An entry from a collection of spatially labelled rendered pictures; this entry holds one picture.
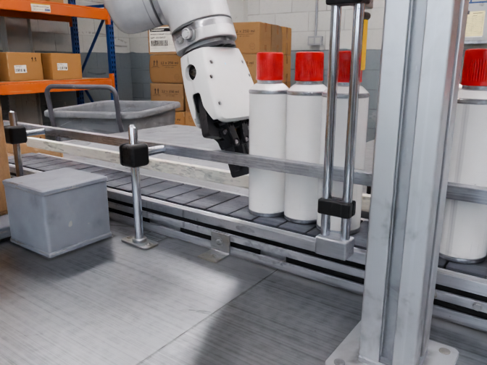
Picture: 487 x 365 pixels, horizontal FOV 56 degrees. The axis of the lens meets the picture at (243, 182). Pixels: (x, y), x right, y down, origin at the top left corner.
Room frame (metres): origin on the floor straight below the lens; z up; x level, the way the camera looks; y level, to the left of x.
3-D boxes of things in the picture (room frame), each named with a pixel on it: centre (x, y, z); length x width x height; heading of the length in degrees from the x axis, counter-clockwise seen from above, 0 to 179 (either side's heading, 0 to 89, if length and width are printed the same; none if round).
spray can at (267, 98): (0.58, -0.03, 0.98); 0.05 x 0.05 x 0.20
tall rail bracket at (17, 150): (0.78, 0.38, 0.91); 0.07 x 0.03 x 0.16; 144
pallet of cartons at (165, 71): (4.43, 0.20, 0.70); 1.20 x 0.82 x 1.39; 66
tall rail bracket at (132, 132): (0.61, 0.13, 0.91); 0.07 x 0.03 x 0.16; 144
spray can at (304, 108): (0.55, -0.08, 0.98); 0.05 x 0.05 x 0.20
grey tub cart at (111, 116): (3.00, 0.83, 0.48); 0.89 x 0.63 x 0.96; 169
